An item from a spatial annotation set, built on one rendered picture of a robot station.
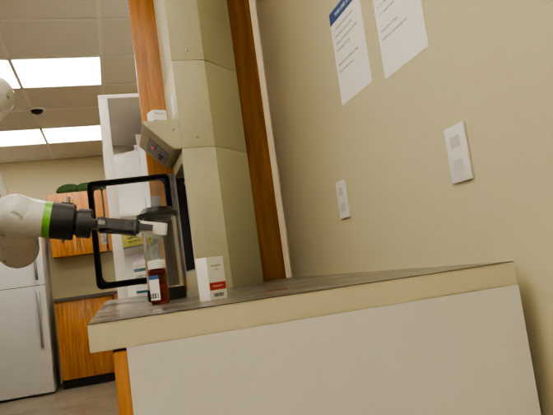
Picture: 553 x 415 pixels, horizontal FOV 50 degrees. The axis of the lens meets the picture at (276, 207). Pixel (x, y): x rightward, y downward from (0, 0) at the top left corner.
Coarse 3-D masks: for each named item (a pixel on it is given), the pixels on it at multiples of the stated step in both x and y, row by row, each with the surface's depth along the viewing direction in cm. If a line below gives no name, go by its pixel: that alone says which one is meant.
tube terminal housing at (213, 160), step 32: (192, 64) 200; (192, 96) 198; (224, 96) 208; (192, 128) 197; (224, 128) 205; (192, 160) 195; (224, 160) 201; (192, 192) 194; (224, 192) 198; (192, 224) 192; (224, 224) 195; (224, 256) 194; (256, 256) 209; (192, 288) 206
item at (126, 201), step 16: (96, 192) 219; (112, 192) 220; (128, 192) 221; (144, 192) 222; (160, 192) 222; (96, 208) 219; (112, 208) 219; (128, 208) 220; (112, 240) 218; (128, 240) 219; (112, 256) 217; (128, 256) 218; (112, 272) 217; (128, 272) 217; (144, 272) 218
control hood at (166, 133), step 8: (160, 120) 195; (168, 120) 195; (176, 120) 196; (144, 128) 197; (152, 128) 193; (160, 128) 194; (168, 128) 194; (176, 128) 195; (144, 136) 205; (152, 136) 198; (160, 136) 194; (168, 136) 194; (176, 136) 195; (144, 144) 215; (160, 144) 200; (168, 144) 194; (176, 144) 195; (168, 152) 203; (176, 152) 200; (168, 160) 212
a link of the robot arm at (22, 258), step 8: (0, 176) 165; (0, 184) 162; (0, 192) 160; (8, 192) 164; (0, 248) 149; (32, 248) 152; (0, 256) 151; (8, 256) 150; (16, 256) 150; (24, 256) 151; (32, 256) 154; (8, 264) 152; (16, 264) 152; (24, 264) 154
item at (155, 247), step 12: (156, 216) 151; (168, 216) 153; (168, 228) 152; (144, 240) 152; (156, 240) 151; (168, 240) 151; (144, 252) 153; (156, 252) 150; (168, 252) 151; (168, 264) 150; (180, 264) 154; (168, 276) 150; (180, 276) 153
